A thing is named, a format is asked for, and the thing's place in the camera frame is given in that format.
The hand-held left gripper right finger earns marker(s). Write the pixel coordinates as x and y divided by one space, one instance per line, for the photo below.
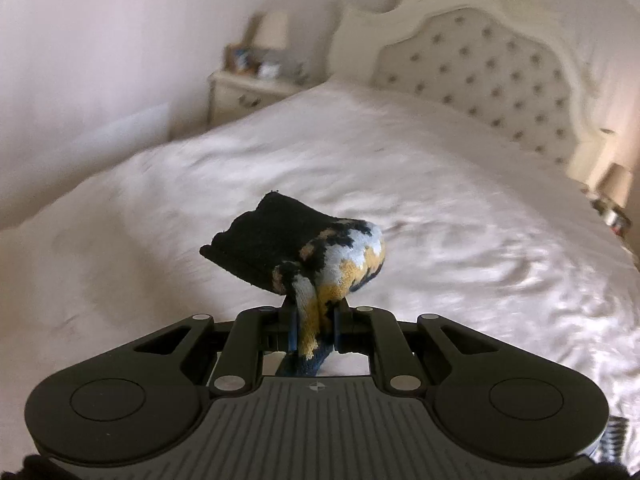
340 329

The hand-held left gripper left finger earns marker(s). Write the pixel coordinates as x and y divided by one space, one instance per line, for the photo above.
292 331

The navy yellow white knit garment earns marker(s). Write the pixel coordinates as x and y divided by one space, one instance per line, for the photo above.
320 265

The white bed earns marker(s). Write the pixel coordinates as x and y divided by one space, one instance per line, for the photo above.
400 170

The cream nightstand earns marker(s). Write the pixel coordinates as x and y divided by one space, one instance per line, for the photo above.
240 95

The small white clock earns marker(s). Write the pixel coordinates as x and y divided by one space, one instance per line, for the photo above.
269 68

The cream tufted headboard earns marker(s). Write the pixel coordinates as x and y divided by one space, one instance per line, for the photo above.
480 65

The cream table lamp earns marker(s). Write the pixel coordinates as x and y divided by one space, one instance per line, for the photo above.
615 182
272 30

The wooden picture frame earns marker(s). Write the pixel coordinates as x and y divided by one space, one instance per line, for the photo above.
241 58

